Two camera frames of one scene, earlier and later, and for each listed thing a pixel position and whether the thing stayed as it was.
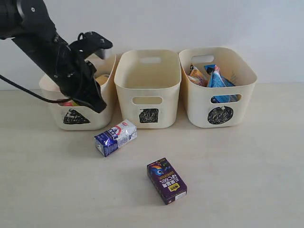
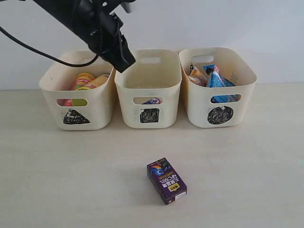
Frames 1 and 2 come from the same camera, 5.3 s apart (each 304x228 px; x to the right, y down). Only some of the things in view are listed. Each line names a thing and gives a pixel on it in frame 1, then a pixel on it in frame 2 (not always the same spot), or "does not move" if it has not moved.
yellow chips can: [102, 79] does not move
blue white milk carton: [111, 139] to [155, 101]
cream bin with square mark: [147, 83] does not move
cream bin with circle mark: [220, 107] does not move
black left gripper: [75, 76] to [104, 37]
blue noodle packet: [216, 80] does not move
